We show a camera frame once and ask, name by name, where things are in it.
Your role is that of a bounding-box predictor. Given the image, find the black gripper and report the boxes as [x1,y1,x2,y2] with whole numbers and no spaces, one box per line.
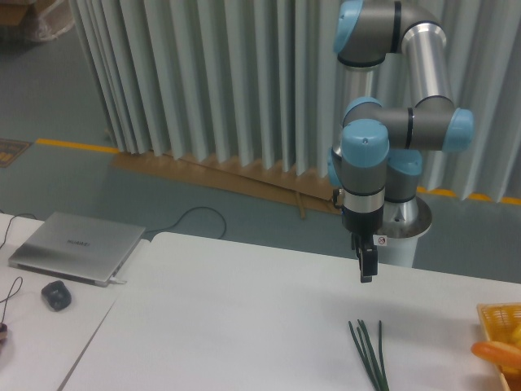
[342,208,383,283]

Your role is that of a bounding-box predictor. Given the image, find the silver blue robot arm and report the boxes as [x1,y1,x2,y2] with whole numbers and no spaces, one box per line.
[328,1,474,283]

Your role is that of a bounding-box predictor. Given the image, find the person's hand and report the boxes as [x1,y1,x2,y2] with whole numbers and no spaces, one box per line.
[0,323,9,347]

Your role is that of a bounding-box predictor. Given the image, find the brown cardboard sheet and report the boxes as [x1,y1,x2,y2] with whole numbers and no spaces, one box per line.
[111,152,339,218]

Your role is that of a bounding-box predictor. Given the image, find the green chive stalks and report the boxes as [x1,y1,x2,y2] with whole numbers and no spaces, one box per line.
[348,319,390,391]

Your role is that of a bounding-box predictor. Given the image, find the yellow woven basket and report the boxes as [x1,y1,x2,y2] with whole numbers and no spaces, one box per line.
[477,302,520,390]

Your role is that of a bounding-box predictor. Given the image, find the grey folding partition screen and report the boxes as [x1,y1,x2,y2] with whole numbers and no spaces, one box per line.
[70,1,520,201]

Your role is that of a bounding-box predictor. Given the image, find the silver Huawei laptop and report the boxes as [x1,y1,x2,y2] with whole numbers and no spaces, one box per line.
[8,212,145,287]

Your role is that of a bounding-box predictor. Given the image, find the black computer mouse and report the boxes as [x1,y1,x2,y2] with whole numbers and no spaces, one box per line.
[41,280,72,312]

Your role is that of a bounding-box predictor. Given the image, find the floor warning sticker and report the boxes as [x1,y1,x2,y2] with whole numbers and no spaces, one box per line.
[0,138,33,169]

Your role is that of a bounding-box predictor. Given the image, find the wrapped cardboard boxes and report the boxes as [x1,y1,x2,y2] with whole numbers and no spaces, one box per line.
[1,0,75,43]

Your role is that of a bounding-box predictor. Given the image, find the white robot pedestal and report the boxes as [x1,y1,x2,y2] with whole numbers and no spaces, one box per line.
[375,196,432,268]

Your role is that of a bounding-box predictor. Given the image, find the black floor cable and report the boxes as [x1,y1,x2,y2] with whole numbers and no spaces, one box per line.
[144,206,227,239]

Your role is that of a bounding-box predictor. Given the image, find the white usb cable plug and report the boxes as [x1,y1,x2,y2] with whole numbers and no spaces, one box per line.
[108,277,127,285]

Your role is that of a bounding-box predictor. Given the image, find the black cable on desk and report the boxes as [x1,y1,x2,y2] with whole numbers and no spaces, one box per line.
[0,213,37,323]

